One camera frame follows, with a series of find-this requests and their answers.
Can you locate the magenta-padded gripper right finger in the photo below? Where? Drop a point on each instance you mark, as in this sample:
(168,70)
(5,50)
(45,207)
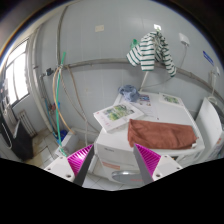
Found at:
(149,160)

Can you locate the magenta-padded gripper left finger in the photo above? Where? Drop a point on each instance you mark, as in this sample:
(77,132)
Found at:
(79,160)

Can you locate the brown towel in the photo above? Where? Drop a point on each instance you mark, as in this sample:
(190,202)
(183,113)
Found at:
(160,135)

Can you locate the white floor container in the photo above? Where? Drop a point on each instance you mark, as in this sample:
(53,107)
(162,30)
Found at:
(69,143)

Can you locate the large white printed book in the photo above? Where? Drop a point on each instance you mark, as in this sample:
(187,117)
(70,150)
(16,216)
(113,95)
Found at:
(116,115)

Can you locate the printed paper sheet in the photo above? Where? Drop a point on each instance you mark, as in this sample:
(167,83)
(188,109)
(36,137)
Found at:
(145,100)

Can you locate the black cabinet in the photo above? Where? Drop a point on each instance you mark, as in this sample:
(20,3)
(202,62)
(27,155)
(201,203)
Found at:
(20,143)

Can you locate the white radiator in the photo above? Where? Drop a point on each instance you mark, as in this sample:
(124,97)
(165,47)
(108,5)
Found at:
(27,123)

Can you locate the small printed booklet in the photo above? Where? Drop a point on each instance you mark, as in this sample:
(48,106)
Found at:
(170,99)

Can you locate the crumpled blue cloth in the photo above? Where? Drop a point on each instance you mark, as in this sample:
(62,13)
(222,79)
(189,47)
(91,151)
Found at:
(129,92)

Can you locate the window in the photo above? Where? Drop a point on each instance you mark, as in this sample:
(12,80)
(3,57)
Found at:
(18,73)

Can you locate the green white striped shirt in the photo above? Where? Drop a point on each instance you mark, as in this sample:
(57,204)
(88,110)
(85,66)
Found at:
(146,53)

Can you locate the grey wall pipe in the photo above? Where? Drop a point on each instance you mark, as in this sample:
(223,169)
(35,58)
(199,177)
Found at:
(100,61)

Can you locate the blue wall sign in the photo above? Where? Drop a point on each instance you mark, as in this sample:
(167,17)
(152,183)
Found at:
(208,57)

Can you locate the white wall socket box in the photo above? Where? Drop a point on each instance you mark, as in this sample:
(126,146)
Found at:
(184,39)

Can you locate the beige wall label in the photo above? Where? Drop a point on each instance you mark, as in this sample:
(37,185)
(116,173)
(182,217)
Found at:
(99,28)

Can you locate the small white wall hook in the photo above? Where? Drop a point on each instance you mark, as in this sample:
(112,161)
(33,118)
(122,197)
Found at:
(157,27)

